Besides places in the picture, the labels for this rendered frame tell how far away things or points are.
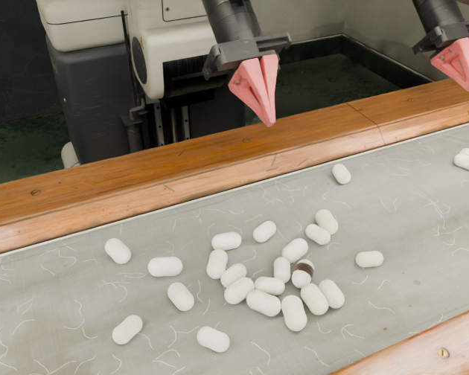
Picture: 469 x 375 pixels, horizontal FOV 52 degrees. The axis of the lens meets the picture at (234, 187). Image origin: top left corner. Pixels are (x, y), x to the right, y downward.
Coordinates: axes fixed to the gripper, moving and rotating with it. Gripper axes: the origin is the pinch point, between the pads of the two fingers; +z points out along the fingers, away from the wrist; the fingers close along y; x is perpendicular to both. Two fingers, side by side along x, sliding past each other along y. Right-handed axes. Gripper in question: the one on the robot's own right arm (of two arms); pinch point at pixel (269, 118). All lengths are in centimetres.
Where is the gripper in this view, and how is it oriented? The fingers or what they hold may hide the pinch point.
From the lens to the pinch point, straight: 58.5
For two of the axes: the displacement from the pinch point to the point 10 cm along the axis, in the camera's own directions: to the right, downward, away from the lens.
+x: -2.6, 2.5, 9.3
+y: 9.1, -2.6, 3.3
